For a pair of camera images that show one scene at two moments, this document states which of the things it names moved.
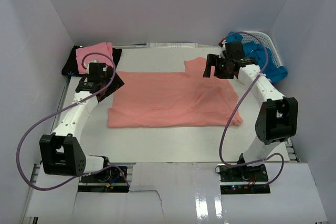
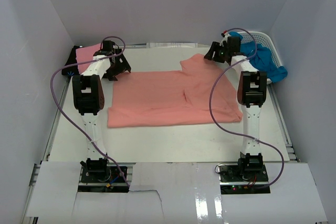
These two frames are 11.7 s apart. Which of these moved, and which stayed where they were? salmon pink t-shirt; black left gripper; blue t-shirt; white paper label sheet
Moved: black left gripper
Stayed: blue t-shirt; salmon pink t-shirt; white paper label sheet
